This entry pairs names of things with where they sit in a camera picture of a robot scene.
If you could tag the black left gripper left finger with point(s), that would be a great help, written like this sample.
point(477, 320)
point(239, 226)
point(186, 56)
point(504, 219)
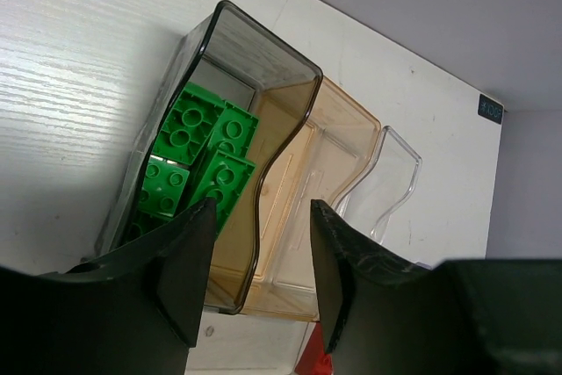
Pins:
point(135, 310)

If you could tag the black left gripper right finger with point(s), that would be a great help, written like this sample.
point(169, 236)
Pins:
point(381, 314)

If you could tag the small green square lego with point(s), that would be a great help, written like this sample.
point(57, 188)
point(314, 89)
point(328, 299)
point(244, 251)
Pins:
point(162, 188)

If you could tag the red lego beside front bin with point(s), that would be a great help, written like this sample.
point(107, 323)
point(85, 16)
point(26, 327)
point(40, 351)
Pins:
point(314, 360)

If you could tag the clear plastic bin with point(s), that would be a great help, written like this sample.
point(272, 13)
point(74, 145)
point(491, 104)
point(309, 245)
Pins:
point(386, 183)

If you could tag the amber plastic bin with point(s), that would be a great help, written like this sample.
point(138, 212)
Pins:
point(267, 269)

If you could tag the blue corner label right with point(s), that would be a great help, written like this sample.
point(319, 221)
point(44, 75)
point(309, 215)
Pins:
point(490, 109)

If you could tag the smoky grey plastic bin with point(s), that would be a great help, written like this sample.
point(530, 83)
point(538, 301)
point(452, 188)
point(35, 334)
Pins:
point(233, 98)

